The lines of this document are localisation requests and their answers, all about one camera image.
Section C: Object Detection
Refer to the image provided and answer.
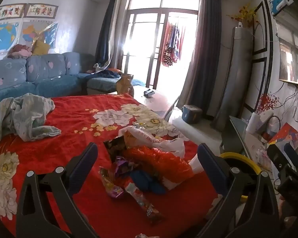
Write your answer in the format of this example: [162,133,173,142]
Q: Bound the crumpled grey-green cloth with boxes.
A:
[0,93,62,144]

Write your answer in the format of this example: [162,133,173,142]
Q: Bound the yellow artificial flowers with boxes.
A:
[227,3,260,28]

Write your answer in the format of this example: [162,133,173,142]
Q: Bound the black handled basket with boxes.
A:
[263,115,282,140]

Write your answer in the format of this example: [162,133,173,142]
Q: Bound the glass top television cabinet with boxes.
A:
[220,115,283,186]

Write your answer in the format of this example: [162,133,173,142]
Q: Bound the framed red calligraphy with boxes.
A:
[26,2,59,18]
[0,4,27,22]

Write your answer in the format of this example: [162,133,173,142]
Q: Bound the white vase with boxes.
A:
[246,111,260,133]

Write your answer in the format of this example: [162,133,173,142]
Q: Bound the brown paper bag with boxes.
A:
[115,73,134,96]

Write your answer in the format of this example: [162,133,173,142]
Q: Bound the dark brown snack packet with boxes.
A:
[103,137,127,164]

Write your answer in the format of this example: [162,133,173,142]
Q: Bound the black wall cables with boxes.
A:
[278,82,298,125]

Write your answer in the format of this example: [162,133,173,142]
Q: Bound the red berry branches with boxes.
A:
[256,92,280,115]

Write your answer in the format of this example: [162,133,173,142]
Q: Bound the orange plastic bag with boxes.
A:
[122,146,194,186]

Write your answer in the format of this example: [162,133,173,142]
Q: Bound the yellow pillow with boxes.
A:
[32,40,50,57]

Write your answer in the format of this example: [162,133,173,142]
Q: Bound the blue cloth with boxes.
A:
[130,170,167,194]

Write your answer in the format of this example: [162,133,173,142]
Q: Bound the dark clothes heap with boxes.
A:
[94,68,123,79]

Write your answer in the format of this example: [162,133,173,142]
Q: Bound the grey curtain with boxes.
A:
[179,0,223,120]

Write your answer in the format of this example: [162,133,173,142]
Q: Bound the hanging colourful clothes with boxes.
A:
[161,17,187,68]

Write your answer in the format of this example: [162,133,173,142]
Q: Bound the blue patterned sofa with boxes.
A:
[0,52,144,112]

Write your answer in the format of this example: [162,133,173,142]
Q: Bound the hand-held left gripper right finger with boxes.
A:
[196,142,280,238]

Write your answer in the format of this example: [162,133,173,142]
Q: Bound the blue storage box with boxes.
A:
[182,104,203,125]

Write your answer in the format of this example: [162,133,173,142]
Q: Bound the yellow rimmed black bin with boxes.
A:
[218,152,262,202]

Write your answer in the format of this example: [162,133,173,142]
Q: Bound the purple snack wrapper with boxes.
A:
[99,167,126,199]

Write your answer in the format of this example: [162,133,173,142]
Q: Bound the glossy coffee table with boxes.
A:
[108,85,180,119]

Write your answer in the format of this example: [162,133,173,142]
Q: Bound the wall mounted television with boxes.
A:
[273,0,298,88]

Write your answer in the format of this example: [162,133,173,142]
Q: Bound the brown framed glass door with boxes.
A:
[121,0,199,90]

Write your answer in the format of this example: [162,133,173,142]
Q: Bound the purple foil wrapper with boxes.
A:
[114,156,137,177]

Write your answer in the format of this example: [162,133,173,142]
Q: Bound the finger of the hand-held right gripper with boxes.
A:
[266,142,298,172]

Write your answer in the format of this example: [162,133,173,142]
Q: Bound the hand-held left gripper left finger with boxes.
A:
[16,142,98,238]

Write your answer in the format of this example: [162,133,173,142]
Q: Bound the grey tower air conditioner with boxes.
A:
[212,25,254,132]

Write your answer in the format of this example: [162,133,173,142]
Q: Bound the dark blue curtain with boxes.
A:
[94,0,123,70]

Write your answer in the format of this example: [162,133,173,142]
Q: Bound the world map poster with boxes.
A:
[0,21,22,55]

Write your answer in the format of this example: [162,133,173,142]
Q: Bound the long red snack wrapper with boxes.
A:
[125,182,166,226]

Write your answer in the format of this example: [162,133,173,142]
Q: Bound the country map poster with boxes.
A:
[20,20,59,50]

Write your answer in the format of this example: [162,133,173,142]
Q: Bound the blue white wall picture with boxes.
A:
[266,0,295,17]

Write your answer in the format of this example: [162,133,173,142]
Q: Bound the red picture book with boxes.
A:
[268,123,298,150]

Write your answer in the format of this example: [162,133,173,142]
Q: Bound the red floral blanket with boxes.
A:
[0,94,224,238]

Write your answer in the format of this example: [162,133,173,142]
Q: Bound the pink red clothes pile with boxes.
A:
[7,44,33,60]

